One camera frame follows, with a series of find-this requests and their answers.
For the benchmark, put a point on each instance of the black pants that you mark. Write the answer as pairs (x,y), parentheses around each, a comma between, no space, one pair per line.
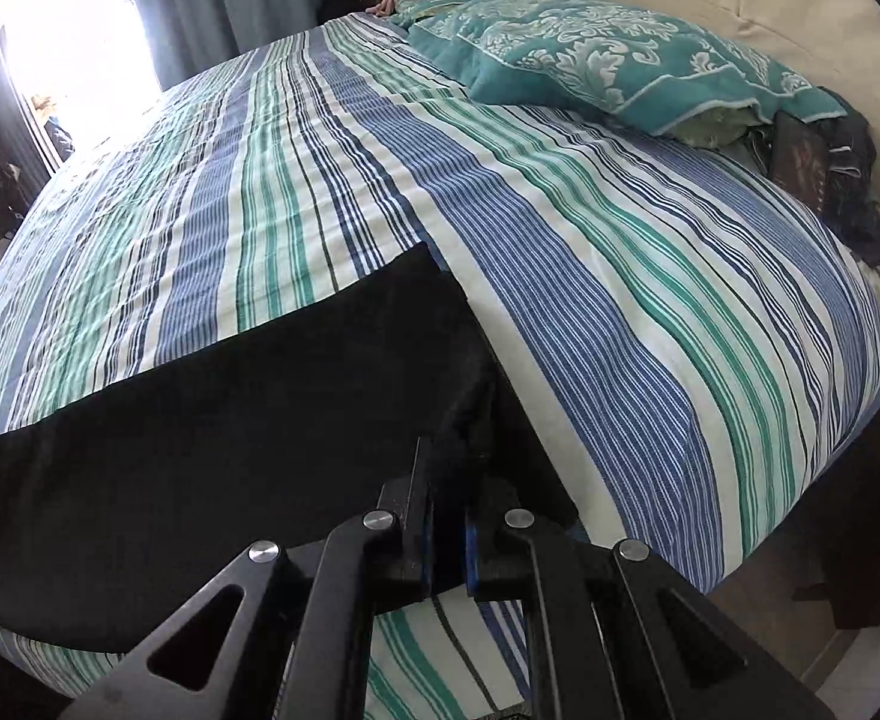
(117,508)

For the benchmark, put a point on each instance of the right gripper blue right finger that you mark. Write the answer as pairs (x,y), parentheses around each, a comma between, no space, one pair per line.
(498,559)

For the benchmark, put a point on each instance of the teal patterned pillow front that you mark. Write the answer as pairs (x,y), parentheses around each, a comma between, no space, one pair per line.
(665,76)

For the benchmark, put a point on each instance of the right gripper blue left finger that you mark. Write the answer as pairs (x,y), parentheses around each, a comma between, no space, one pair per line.
(403,557)

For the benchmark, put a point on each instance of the striped blue green bed sheet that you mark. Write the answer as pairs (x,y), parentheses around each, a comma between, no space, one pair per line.
(693,346)

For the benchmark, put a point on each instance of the dark items beside pillow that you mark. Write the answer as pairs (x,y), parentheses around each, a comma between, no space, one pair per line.
(828,167)

